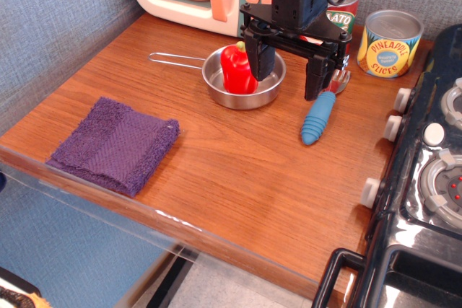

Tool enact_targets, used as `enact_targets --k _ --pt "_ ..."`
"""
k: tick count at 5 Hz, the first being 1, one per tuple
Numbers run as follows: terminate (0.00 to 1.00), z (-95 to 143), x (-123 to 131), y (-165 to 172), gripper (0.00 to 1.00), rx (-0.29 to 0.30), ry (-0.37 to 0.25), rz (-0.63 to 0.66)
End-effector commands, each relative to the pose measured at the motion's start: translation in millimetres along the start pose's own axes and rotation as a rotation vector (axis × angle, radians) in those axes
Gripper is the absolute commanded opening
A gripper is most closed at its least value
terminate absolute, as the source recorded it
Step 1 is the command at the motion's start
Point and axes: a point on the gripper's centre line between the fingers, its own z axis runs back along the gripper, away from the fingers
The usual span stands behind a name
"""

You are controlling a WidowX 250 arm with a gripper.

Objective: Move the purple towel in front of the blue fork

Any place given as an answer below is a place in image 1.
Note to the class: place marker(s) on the purple towel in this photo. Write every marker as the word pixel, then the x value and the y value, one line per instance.
pixel 116 147

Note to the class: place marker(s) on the black toy stove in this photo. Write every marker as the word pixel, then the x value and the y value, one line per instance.
pixel 413 254

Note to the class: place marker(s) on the blue handled fork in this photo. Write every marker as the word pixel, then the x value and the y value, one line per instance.
pixel 316 120

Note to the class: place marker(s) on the small steel frying pan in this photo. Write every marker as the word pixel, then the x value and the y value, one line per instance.
pixel 211 70

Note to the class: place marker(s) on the tomato can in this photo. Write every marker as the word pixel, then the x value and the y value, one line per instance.
pixel 343 15

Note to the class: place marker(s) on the red toy bell pepper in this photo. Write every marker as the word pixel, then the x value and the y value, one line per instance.
pixel 237 76

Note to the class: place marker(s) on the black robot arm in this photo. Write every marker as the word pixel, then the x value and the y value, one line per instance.
pixel 300 27

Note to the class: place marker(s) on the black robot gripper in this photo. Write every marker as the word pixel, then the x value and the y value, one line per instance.
pixel 300 27

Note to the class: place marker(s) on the pineapple slices can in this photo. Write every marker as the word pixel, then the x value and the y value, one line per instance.
pixel 389 43

